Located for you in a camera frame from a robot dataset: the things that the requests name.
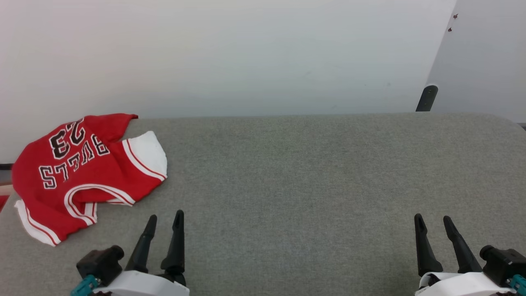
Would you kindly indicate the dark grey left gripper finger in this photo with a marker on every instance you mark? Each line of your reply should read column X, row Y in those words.
column 141, row 246
column 176, row 242

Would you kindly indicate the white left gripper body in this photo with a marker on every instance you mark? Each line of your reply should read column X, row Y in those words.
column 139, row 284

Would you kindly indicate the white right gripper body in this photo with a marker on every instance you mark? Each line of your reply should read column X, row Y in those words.
column 464, row 284

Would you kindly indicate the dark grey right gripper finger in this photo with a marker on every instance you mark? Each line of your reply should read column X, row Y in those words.
column 461, row 246
column 423, row 246

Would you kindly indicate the red basketball jersey white sleeves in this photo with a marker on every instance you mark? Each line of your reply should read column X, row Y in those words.
column 82, row 181

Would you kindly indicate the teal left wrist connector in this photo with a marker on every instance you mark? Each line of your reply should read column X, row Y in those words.
column 85, row 286

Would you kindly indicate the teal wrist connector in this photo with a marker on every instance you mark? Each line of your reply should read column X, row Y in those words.
column 519, row 283
column 85, row 286

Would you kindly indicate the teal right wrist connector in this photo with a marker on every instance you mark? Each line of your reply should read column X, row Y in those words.
column 519, row 283

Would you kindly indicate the red floor item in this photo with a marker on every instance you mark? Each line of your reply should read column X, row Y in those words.
column 3, row 202

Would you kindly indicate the dark metal stand leg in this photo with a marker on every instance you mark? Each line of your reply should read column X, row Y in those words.
column 426, row 99

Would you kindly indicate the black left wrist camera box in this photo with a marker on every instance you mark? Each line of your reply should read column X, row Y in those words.
column 100, row 263

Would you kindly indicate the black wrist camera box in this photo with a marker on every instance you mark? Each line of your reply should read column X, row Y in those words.
column 100, row 263
column 503, row 263

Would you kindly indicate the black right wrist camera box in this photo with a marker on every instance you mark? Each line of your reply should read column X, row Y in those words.
column 503, row 263

